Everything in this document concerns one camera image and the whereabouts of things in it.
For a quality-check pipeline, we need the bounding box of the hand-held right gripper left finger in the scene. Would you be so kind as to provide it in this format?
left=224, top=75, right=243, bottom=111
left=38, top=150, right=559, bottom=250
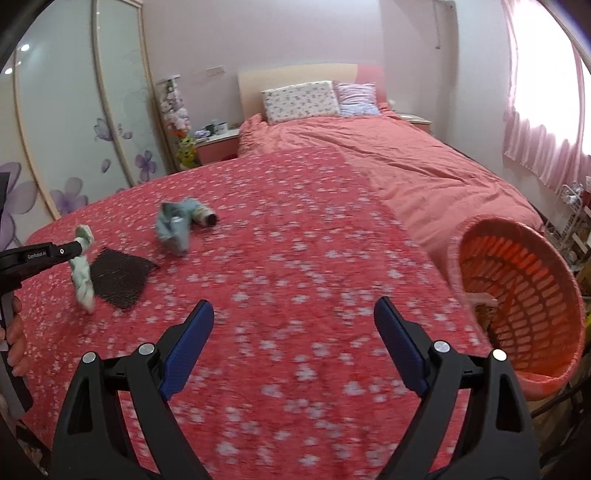
left=52, top=299, right=215, bottom=480

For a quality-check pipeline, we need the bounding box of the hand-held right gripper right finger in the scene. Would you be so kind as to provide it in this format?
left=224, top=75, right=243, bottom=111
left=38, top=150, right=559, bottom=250
left=373, top=296, right=542, bottom=480

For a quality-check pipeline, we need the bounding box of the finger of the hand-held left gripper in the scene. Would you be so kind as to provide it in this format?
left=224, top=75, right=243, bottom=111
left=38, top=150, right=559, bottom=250
left=0, top=241, right=90, bottom=280

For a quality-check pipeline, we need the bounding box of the mint green sock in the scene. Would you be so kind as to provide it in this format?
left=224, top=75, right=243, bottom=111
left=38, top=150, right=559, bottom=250
left=68, top=224, right=98, bottom=315

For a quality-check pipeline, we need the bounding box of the orange plastic waste basket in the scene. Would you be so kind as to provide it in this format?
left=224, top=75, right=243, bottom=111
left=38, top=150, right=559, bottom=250
left=447, top=215, right=587, bottom=402

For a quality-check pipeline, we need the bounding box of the person's left hand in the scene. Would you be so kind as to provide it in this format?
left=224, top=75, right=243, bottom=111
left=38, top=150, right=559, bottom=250
left=6, top=295, right=29, bottom=376

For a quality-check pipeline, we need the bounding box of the black mesh cloth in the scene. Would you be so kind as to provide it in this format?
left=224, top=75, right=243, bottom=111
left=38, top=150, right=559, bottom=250
left=89, top=248, right=160, bottom=311

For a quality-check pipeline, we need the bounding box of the light blue cloth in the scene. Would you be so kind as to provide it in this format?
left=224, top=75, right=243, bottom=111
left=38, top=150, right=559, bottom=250
left=156, top=198, right=204, bottom=257

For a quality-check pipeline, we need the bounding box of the red floral blanket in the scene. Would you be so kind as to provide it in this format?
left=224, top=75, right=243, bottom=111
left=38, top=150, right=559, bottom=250
left=16, top=147, right=492, bottom=480

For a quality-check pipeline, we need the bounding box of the wardrobe with purple flower doors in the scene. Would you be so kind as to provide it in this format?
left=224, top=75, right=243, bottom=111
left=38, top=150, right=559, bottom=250
left=0, top=0, right=169, bottom=259

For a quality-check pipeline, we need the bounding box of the green plush toy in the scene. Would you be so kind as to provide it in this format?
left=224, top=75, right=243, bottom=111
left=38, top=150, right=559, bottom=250
left=177, top=134, right=198, bottom=168

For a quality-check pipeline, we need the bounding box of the bed with pink duvet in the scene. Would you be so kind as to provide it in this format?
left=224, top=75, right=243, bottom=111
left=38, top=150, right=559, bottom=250
left=237, top=111, right=546, bottom=278

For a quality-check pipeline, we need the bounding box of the hanging column of plush toys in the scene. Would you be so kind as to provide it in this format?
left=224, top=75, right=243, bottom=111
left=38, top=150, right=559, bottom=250
left=156, top=78, right=192, bottom=132

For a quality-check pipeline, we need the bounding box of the pink white nightstand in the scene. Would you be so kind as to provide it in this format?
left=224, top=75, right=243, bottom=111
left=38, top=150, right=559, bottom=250
left=194, top=129, right=241, bottom=166
left=397, top=113, right=433, bottom=136

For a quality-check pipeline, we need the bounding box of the white storage rack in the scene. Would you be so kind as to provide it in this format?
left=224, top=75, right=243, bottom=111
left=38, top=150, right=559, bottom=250
left=545, top=182, right=591, bottom=273

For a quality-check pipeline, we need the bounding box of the pink curtain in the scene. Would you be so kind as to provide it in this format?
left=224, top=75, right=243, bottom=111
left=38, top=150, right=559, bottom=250
left=501, top=0, right=591, bottom=195

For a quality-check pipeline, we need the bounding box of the pink striped pillow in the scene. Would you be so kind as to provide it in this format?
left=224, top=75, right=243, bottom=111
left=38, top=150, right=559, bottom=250
left=333, top=82, right=382, bottom=116

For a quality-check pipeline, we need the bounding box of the white floral pillow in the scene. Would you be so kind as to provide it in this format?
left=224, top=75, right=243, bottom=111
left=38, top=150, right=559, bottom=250
left=261, top=80, right=341, bottom=125

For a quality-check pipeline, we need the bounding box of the beige and pink headboard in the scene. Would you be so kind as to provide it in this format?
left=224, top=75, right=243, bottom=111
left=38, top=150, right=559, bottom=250
left=237, top=63, right=386, bottom=121

